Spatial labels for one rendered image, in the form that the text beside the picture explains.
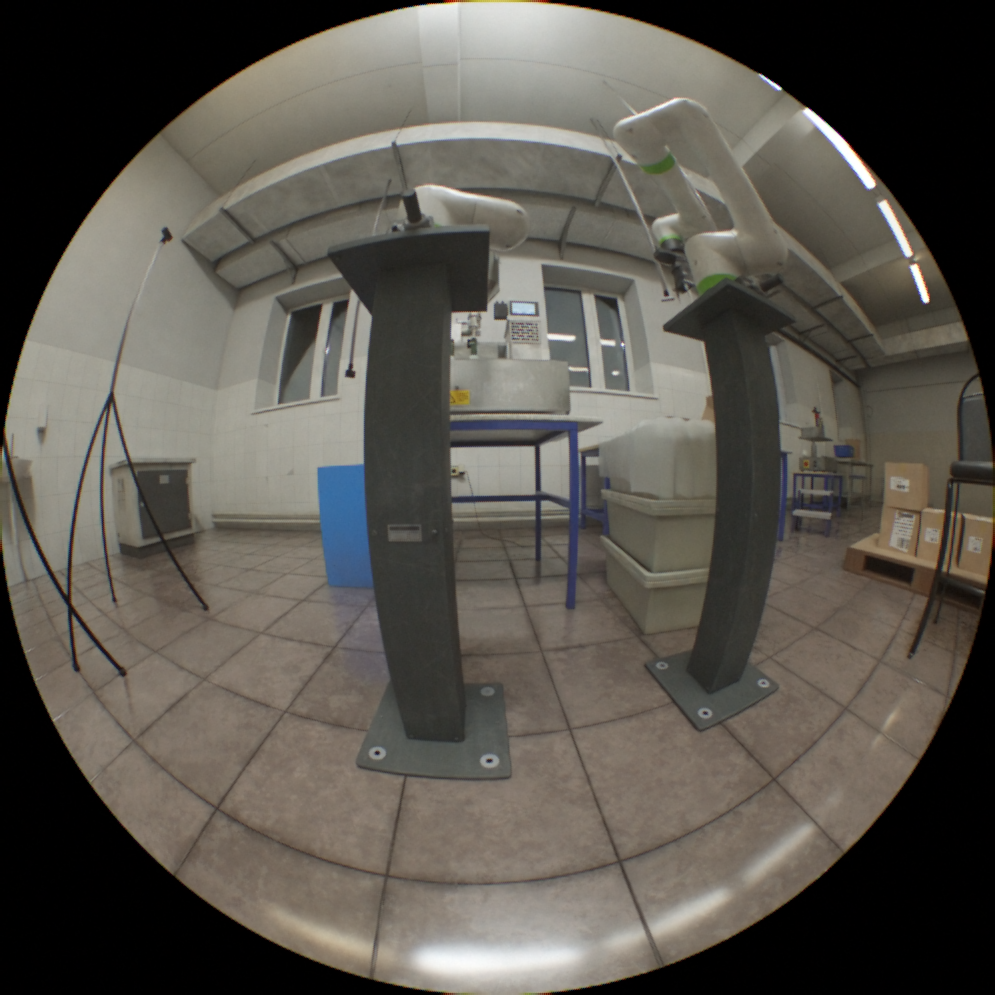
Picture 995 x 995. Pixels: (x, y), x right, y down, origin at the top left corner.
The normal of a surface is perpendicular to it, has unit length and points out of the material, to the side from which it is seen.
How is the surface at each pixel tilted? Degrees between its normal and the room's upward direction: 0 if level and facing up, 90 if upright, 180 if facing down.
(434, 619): 90
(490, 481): 90
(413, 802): 0
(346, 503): 90
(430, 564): 90
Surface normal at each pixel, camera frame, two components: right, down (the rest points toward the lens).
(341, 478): 0.06, 0.08
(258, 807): -0.02, -1.00
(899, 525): -1.00, 0.03
